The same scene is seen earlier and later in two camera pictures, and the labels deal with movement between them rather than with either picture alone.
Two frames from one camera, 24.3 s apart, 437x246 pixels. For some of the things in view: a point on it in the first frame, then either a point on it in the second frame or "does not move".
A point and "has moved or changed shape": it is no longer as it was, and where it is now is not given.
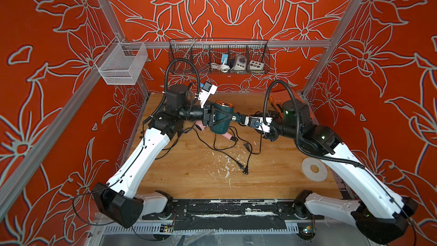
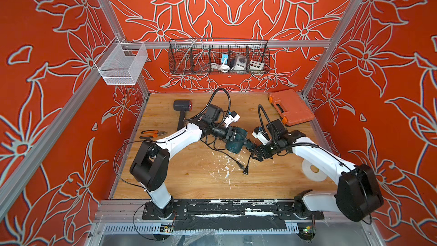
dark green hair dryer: x=225 y=114 has moved or changed shape
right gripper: x=268 y=136 to x=263 y=154
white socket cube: x=255 y=65 does not move
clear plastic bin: x=122 y=62 does not move
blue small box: x=225 y=56 does not move
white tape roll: x=320 y=176 does not move
